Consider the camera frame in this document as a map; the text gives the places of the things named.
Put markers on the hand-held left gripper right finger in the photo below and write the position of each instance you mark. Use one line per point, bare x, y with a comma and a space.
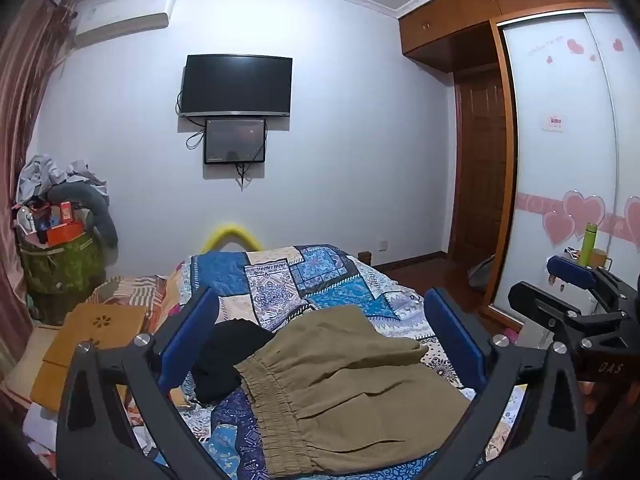
456, 342

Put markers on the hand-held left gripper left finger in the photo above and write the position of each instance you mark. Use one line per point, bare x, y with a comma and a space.
186, 332

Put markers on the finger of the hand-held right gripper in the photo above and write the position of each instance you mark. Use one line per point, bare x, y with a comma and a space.
572, 271
537, 305

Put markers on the khaki pants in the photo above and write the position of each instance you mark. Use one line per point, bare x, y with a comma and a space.
350, 385

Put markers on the green bottle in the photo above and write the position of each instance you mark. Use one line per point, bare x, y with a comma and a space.
588, 242

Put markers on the black garment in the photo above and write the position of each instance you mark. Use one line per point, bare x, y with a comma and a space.
225, 360

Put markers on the grey cloth on floor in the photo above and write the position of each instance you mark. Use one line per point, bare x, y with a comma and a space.
481, 272

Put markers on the orange striped bed sheet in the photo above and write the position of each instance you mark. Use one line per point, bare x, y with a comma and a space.
130, 290

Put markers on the wooden lap desk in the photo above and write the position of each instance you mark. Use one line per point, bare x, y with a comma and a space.
100, 325

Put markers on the white heart-print sliding door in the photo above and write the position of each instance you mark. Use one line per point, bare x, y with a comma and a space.
555, 170

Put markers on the yellow curved foam tube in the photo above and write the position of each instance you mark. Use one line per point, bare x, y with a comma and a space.
231, 232

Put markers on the brown wooden door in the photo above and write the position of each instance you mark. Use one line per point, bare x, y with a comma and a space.
482, 170

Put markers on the grey long plush pillow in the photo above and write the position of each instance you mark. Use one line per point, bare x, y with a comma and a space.
102, 220

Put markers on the blue patchwork blanket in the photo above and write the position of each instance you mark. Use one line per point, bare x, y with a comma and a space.
320, 280

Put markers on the pink white label sticker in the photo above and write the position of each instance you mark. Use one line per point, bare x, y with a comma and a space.
554, 124

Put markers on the orange box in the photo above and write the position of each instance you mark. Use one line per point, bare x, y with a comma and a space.
60, 234

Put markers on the red box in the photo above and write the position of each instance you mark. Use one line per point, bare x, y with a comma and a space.
66, 211

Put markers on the pile of grey clothes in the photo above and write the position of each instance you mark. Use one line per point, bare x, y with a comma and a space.
50, 172

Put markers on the wooden wardrobe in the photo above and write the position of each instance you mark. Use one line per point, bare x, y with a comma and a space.
450, 30

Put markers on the pink striped curtain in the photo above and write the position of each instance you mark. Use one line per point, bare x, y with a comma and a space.
25, 110

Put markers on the white air conditioner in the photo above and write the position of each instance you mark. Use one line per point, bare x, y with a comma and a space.
125, 20

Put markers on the white wall socket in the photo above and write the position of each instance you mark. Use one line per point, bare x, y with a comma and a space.
382, 245

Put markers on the wooden bed post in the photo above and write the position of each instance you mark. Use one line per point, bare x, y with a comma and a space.
365, 257

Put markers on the small black wall monitor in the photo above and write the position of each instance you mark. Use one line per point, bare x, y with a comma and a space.
234, 140

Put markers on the black wall television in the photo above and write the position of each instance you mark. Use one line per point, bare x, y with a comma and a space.
235, 85

